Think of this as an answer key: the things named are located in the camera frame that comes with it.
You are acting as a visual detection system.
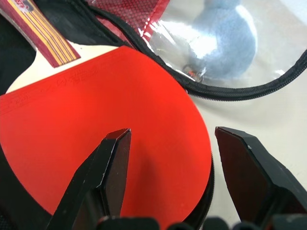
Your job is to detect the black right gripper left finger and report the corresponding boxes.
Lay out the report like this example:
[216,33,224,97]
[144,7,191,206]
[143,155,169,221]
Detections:
[46,128,132,230]

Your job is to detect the blue-grey fluffy pompom charm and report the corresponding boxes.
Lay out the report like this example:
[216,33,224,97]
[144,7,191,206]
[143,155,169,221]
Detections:
[184,0,259,82]

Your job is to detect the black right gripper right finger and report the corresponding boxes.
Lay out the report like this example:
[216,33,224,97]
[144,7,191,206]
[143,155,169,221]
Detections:
[214,126,307,225]

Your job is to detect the red table tennis paddle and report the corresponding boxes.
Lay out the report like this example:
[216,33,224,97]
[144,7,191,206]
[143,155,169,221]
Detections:
[0,0,213,218]

